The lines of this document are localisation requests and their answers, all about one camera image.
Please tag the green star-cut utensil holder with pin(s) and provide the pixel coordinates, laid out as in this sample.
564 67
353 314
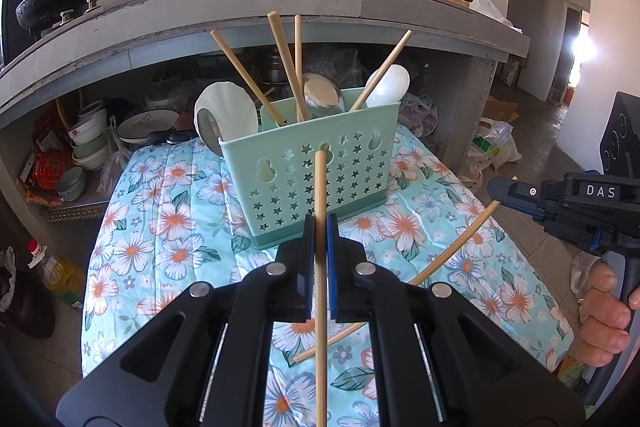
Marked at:
290 192

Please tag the white printed plate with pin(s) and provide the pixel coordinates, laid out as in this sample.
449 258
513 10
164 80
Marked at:
147 124

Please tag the purple plastic bag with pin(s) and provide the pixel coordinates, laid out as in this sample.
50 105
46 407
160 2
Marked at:
420 114

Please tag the wooden chopstick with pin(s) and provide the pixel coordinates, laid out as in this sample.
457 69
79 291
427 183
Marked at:
298 47
320 187
245 77
460 247
385 62
285 57

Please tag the black plastic bag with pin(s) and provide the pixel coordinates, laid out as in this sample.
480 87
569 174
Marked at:
25 302

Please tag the small white spoon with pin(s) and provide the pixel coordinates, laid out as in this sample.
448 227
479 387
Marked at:
390 84

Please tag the white plastic bag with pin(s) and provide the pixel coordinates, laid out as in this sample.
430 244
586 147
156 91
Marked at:
495 147

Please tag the green bowl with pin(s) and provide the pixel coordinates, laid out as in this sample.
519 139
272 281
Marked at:
71 184

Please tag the large white scalloped spoon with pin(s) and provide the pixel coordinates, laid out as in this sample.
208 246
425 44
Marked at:
230 107

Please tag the stack of white bowls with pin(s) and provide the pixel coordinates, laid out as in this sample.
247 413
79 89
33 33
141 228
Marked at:
90 137

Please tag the floral blanket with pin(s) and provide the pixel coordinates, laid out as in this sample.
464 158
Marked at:
165 227

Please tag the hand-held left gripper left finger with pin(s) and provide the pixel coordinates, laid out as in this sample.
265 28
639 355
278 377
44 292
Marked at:
309 267

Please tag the cardboard box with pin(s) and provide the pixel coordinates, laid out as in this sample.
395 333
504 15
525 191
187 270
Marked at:
500 107

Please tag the wooden door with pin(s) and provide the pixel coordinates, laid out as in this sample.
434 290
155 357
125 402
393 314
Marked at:
562 57

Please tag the red-capped oil bottle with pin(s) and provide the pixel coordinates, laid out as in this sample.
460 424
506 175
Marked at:
62 279

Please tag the red snack packets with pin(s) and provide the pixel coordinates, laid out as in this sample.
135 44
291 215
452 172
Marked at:
47 167

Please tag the metal spoon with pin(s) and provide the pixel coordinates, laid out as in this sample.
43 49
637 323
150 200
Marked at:
322 92
210 127

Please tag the steel pot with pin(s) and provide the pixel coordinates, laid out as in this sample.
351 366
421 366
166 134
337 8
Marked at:
272 67

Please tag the person's right hand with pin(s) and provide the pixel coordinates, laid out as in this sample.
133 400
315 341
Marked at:
602 317

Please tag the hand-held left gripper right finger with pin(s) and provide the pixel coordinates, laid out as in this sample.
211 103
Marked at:
332 267

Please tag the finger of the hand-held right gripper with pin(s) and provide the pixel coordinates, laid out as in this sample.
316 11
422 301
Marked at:
525 193

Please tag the concrete kitchen counter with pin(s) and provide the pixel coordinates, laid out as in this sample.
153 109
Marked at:
250 4

